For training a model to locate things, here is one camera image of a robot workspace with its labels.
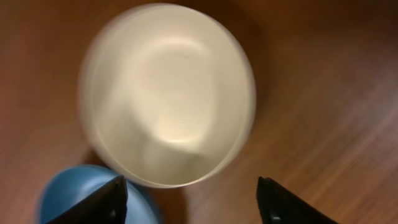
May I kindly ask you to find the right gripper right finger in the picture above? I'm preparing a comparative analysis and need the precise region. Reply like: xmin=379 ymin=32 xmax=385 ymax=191
xmin=256 ymin=177 xmax=337 ymax=224

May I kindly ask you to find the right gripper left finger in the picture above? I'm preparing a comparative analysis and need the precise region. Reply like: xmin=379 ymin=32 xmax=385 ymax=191
xmin=48 ymin=175 xmax=128 ymax=224

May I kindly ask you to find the dark blue bowl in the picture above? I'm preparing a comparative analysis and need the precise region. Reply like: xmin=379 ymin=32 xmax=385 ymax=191
xmin=36 ymin=164 xmax=163 ymax=224

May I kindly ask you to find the cream large bowl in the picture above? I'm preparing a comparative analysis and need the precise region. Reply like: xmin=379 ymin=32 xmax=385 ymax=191
xmin=79 ymin=3 xmax=256 ymax=189

